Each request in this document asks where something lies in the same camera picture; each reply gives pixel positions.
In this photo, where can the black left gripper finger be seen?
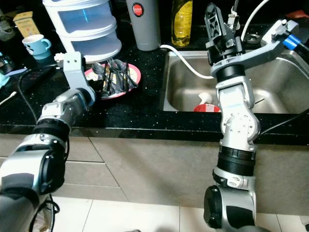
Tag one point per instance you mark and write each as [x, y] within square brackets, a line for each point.
[113, 86]
[122, 73]

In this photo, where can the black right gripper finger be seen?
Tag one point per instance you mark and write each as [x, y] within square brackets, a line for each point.
[223, 21]
[212, 21]

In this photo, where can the pink rimmed floral plate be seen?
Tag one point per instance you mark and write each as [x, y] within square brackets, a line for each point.
[134, 73]

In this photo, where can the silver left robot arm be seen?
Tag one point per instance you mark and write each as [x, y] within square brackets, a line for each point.
[38, 164]

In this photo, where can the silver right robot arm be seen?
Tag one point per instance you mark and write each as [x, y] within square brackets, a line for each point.
[236, 113]

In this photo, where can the grey kitchen base cabinet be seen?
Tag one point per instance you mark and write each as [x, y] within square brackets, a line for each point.
[154, 164]

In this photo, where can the metal faucet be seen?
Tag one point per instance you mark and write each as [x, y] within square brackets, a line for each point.
[234, 17]

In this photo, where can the round metal countertop fitting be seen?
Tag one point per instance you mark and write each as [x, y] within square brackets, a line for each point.
[252, 38]

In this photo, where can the yellow liquid bottle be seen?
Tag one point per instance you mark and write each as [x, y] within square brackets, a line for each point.
[182, 21]

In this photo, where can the white crumpled tissue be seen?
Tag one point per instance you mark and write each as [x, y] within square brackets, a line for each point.
[60, 58]

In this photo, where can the grey thermos with red label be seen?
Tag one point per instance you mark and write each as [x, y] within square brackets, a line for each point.
[145, 31]

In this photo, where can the red and white bowl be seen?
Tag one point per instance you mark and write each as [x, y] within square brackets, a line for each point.
[206, 107]

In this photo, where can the white stacked storage container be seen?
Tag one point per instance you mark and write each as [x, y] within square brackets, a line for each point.
[87, 19]

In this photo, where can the stainless steel sink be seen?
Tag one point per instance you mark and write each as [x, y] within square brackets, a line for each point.
[285, 84]

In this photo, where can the light blue mug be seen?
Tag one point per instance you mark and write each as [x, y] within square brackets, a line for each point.
[37, 47]

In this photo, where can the dark plastic container red lid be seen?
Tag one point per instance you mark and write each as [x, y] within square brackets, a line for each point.
[298, 14]

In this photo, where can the yellow cardboard box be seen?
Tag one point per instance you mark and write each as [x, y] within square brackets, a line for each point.
[26, 24]

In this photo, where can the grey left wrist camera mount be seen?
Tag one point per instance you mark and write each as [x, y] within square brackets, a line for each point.
[77, 67]

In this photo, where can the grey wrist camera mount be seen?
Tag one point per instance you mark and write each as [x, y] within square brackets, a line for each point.
[77, 67]
[256, 55]

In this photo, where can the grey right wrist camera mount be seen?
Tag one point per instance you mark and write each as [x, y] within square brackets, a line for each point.
[256, 55]

